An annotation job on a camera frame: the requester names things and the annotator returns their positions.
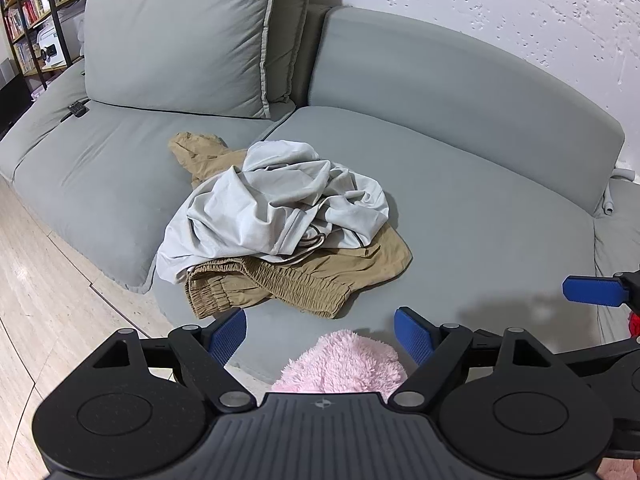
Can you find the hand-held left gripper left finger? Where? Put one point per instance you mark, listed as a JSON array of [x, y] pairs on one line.
[[227, 335]]

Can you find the pink fluffy garment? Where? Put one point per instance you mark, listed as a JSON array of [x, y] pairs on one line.
[[340, 365]]

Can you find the red folded cloth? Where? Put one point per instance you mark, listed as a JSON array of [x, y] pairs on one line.
[[635, 325]]

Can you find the row of books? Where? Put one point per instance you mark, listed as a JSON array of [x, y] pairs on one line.
[[25, 15]]

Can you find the large grey cushion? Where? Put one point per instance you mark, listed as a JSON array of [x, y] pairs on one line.
[[175, 35]]

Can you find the khaki shorts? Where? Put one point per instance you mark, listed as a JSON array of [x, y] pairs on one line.
[[300, 285]]

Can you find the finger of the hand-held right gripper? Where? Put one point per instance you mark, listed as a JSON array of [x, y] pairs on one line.
[[592, 289], [610, 352]]

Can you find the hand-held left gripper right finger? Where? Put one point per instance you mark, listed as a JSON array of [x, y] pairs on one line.
[[414, 335]]

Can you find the white box appliance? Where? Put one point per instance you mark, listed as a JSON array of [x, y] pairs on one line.
[[50, 47]]

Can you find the grey sofa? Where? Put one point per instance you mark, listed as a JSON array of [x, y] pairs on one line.
[[475, 185]]

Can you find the white t-shirt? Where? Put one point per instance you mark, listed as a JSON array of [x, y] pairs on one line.
[[240, 210]]

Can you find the black frame bookshelf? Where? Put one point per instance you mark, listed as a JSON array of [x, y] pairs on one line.
[[56, 20]]

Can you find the dark grey cushion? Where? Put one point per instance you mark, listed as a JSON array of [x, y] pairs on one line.
[[290, 35]]

